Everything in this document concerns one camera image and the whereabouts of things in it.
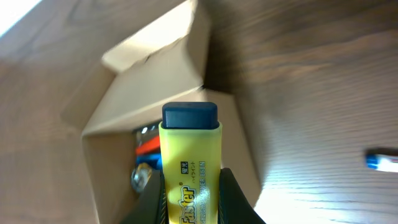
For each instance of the blue whiteboard marker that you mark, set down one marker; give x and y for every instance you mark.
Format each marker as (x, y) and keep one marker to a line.
(382, 159)

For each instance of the cardboard box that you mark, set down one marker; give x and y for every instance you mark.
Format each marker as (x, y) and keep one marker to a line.
(77, 77)

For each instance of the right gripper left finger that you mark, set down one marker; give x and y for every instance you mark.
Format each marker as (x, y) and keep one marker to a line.
(152, 203)

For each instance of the yellow highlighter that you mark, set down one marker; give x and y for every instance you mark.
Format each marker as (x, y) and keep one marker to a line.
(190, 143)

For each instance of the blue plastic case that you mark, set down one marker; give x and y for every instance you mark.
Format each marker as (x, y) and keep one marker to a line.
(153, 160)

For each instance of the correction tape dispenser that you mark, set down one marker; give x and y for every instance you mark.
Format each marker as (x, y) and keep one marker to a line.
(140, 177)

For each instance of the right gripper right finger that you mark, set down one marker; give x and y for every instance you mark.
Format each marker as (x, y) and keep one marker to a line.
(233, 207)

